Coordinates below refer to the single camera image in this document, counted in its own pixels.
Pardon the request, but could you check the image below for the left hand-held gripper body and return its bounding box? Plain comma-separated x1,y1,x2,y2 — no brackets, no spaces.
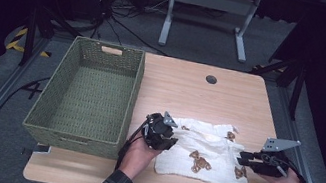
140,108,180,152

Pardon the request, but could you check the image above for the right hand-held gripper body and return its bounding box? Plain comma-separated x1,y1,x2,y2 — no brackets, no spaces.
251,133,302,181

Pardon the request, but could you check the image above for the white bear-print cloth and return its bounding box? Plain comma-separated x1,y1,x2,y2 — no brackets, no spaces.
152,112,259,183

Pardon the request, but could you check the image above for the green woven basket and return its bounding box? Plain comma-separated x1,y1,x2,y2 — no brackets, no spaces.
18,28,149,164

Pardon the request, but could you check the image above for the person's left hand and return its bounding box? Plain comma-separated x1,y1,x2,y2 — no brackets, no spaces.
117,134,163,183

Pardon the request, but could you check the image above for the black metal stand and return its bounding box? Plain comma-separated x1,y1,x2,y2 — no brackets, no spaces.
17,3,86,77
242,50,310,122

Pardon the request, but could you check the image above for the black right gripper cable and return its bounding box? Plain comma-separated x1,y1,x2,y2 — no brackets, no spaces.
270,155,315,183

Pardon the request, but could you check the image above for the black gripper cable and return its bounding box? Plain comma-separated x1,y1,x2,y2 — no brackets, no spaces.
115,114,150,173
270,155,315,183

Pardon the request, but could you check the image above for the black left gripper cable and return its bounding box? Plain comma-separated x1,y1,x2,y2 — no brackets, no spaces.
115,114,150,173

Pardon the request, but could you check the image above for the grey table cable grommet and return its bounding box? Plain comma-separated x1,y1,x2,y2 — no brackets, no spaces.
204,74,218,86

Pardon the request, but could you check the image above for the bundle of black floor cables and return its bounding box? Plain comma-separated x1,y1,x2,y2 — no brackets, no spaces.
86,0,180,58

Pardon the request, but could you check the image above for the white metal desk frame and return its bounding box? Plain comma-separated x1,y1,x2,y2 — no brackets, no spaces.
157,0,262,65

